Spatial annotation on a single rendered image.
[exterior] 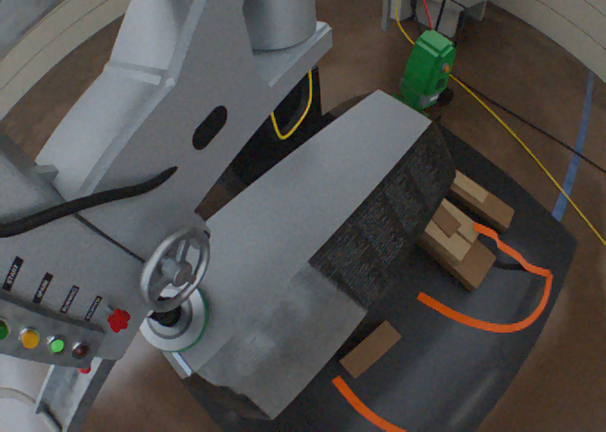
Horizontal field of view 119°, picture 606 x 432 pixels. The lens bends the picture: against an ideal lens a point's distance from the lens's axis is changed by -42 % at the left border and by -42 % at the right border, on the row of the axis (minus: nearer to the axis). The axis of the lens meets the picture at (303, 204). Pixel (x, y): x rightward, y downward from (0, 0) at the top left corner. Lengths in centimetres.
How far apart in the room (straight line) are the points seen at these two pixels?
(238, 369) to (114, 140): 68
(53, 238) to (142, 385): 165
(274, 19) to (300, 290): 67
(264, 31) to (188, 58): 26
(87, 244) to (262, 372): 66
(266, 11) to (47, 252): 54
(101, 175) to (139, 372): 167
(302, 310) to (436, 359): 100
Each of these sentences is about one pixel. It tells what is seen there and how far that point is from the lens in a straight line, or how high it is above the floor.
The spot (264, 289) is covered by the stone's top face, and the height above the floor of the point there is 83.
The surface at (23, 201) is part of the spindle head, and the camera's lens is 34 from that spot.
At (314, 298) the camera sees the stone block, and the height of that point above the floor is 75.
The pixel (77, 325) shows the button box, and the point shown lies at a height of 130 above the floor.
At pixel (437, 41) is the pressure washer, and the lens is 222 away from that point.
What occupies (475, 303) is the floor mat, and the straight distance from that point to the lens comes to 180.
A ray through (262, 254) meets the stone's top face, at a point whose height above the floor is 83.
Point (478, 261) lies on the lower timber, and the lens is 177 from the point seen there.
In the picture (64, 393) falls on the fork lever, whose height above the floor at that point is 108.
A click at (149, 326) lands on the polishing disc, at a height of 88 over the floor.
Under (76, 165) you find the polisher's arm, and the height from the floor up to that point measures 139.
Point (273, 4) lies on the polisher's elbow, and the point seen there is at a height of 137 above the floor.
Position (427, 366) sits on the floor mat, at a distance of 167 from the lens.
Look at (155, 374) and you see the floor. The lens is 190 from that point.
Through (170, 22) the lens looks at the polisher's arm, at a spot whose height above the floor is 145.
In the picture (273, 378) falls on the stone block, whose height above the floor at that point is 68.
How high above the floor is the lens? 160
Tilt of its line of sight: 61 degrees down
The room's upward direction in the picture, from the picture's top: 11 degrees counter-clockwise
